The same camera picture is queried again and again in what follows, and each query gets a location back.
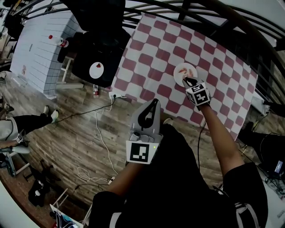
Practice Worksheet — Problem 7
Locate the black floor cable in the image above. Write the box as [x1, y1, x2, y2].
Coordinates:
[53, 97, 117, 123]

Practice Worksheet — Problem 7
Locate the person's black clothing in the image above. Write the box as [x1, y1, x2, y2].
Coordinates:
[88, 123, 269, 228]

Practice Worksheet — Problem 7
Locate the person's right forearm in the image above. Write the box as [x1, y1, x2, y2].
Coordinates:
[201, 104, 246, 176]

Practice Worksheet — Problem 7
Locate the clear bottle red cap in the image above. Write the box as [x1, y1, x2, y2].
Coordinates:
[48, 34, 70, 49]

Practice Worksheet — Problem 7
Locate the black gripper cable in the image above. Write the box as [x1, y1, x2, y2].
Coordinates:
[197, 121, 207, 170]

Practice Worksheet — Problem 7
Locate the white round dish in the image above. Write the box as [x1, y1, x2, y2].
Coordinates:
[89, 61, 106, 79]

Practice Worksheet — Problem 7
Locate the person's left forearm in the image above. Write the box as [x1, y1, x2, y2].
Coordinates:
[106, 160, 152, 195]

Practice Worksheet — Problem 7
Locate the white cable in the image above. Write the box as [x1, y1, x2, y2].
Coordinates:
[77, 98, 120, 186]

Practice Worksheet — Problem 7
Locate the black bag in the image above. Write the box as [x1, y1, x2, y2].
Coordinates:
[237, 121, 285, 180]

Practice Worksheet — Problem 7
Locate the white grid tablecloth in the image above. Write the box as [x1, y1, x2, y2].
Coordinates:
[9, 10, 79, 100]

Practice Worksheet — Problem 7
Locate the black tripod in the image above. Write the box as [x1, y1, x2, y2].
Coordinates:
[27, 159, 62, 208]

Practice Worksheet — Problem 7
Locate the black tablecloth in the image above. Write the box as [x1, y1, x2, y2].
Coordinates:
[57, 30, 132, 89]

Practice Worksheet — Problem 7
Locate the white power strip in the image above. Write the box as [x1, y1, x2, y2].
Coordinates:
[108, 91, 128, 100]

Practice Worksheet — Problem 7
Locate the small device lit screen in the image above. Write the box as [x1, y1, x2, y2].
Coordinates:
[274, 160, 284, 174]

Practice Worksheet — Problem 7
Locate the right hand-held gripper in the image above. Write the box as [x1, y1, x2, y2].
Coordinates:
[182, 77, 212, 111]

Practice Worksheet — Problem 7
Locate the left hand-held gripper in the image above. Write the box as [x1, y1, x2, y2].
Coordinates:
[126, 99, 163, 165]

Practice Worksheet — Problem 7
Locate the red white checkered tablecloth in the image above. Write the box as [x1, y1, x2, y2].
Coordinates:
[110, 12, 259, 141]

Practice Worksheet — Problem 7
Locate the white table frame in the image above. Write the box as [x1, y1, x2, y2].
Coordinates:
[55, 55, 85, 90]

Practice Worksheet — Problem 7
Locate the white round plate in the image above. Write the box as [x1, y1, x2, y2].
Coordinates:
[173, 62, 199, 87]

